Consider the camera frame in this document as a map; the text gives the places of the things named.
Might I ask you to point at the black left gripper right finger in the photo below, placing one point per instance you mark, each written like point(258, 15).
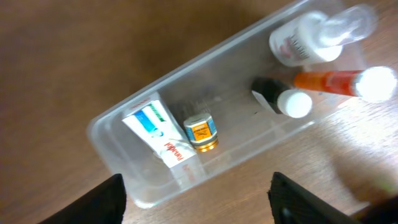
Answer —
point(292, 204)

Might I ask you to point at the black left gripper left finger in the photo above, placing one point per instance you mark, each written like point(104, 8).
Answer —
point(104, 204)

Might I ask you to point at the white Panadol medicine box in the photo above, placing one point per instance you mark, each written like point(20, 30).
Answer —
point(155, 127)

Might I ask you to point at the dark bottle white cap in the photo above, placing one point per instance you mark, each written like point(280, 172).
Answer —
point(281, 99)

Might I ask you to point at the small gold-lid balm jar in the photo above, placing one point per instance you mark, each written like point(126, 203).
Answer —
point(201, 132)

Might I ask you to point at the orange tube white cap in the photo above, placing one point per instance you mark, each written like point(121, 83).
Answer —
point(374, 84)

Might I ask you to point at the white spray bottle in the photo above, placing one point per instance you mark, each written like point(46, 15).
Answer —
point(315, 37)

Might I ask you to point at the clear plastic container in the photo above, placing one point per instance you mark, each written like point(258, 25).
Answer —
point(217, 82)

